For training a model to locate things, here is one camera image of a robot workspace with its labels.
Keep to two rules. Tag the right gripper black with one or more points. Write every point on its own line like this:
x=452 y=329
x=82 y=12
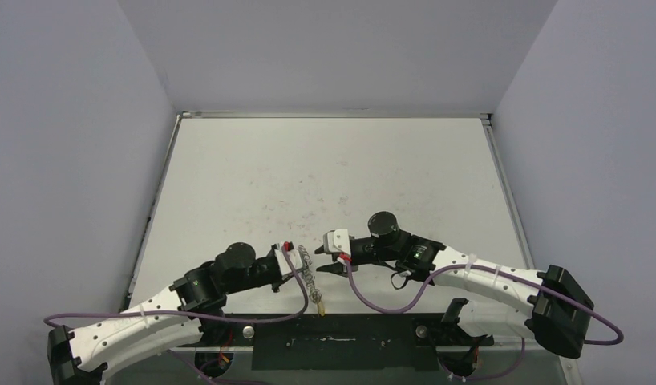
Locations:
x=347 y=255

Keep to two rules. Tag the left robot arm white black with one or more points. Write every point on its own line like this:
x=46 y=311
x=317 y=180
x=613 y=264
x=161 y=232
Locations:
x=187 y=312

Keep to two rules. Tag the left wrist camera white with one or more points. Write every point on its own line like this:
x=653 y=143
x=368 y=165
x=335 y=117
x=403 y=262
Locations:
x=289 y=260

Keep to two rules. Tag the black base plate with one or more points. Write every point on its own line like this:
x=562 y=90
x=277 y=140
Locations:
x=343 y=342

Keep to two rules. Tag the metal disc with key rings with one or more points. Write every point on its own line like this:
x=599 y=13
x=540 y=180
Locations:
x=308 y=276

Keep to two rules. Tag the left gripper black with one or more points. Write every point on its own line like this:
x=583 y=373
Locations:
x=281 y=280

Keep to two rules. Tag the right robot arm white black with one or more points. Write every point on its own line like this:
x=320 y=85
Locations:
x=548 y=306

